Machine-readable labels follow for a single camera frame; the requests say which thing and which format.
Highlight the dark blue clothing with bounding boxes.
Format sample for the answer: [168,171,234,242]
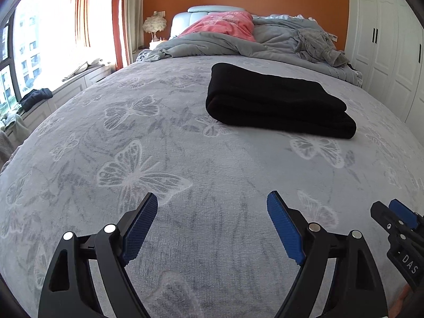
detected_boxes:
[19,88,54,110]

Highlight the black pants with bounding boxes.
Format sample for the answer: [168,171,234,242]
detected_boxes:
[205,63,357,140]

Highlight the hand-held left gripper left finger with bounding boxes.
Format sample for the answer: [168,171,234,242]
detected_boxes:
[37,192,159,318]

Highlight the crumpled grey cloth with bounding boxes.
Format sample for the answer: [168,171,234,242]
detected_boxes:
[295,28,351,67]

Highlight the grey duvet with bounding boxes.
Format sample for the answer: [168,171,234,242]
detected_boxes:
[136,15,363,88]

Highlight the white feather lamp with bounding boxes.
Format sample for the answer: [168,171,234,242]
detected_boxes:
[142,11,167,42]

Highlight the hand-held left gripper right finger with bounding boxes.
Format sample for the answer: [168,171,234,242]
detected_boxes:
[267,190,389,318]

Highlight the window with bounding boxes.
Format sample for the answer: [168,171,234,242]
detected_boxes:
[0,0,90,116]

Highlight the white wardrobe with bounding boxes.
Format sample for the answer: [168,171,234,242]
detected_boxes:
[346,0,424,133]

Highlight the grey butterfly blanket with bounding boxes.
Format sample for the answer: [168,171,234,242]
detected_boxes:
[0,55,424,318]

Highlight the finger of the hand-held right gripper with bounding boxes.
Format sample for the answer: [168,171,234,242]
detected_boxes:
[388,199,424,227]
[370,201,403,236]

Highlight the pale blue headboard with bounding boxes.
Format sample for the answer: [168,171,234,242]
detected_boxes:
[170,5,259,38]

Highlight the pink pillow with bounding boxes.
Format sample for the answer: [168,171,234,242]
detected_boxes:
[179,11,257,43]

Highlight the white nightstand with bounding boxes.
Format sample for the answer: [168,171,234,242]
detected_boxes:
[132,41,173,63]

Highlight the person's right hand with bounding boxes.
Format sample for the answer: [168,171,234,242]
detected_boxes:
[389,286,414,318]

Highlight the orange curtain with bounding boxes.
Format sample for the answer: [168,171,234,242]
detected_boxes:
[74,0,144,70]

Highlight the grey hanging cloth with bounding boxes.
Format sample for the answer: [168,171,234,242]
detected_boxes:
[0,113,32,166]

